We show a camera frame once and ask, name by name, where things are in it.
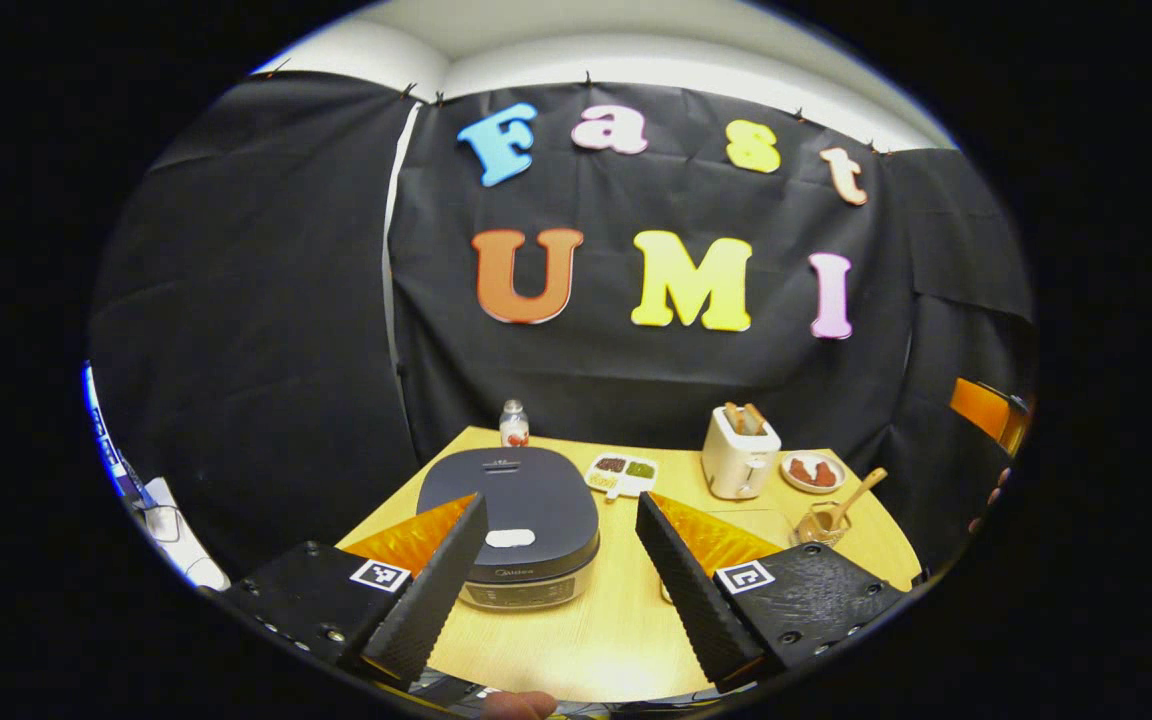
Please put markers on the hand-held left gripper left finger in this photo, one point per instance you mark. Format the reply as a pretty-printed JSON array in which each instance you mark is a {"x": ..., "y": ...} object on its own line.
[{"x": 436, "y": 590}]

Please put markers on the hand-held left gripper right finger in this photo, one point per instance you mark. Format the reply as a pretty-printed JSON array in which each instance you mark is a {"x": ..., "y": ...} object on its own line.
[{"x": 686, "y": 600}]

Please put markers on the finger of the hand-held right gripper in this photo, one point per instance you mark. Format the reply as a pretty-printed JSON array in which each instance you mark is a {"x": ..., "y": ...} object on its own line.
[{"x": 986, "y": 410}]

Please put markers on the dark grey rice cooker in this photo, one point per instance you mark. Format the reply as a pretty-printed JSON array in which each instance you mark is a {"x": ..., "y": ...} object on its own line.
[{"x": 526, "y": 500}]

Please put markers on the wooden spoon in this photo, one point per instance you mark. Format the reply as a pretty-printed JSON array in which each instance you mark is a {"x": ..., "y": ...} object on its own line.
[{"x": 861, "y": 492}]

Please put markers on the white toaster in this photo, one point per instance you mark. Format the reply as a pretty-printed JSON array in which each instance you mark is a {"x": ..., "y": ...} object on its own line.
[{"x": 736, "y": 465}]

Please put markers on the white divided sauce tray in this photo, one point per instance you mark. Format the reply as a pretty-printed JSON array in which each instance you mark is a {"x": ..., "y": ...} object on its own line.
[{"x": 621, "y": 470}]

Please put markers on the white round plate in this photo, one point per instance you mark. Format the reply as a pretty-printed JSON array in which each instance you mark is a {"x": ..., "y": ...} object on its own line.
[{"x": 808, "y": 490}]

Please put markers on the brown meat piece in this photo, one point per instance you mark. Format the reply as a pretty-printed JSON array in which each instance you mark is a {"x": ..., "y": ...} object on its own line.
[
  {"x": 825, "y": 475},
  {"x": 801, "y": 471}
]

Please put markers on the small clear bottle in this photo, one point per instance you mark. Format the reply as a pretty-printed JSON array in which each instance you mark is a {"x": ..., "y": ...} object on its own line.
[{"x": 514, "y": 428}]

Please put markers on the toast slice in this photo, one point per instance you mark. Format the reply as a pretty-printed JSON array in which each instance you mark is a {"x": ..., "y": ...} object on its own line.
[
  {"x": 755, "y": 417},
  {"x": 734, "y": 418}
]

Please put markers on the white paper sheets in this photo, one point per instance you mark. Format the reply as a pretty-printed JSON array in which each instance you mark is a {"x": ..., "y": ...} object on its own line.
[{"x": 181, "y": 540}]

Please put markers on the black backdrop cloth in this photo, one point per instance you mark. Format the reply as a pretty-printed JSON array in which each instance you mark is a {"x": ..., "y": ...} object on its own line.
[{"x": 266, "y": 330}]

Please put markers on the computer monitor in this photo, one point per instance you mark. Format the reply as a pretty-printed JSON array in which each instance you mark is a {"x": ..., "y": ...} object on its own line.
[{"x": 111, "y": 445}]

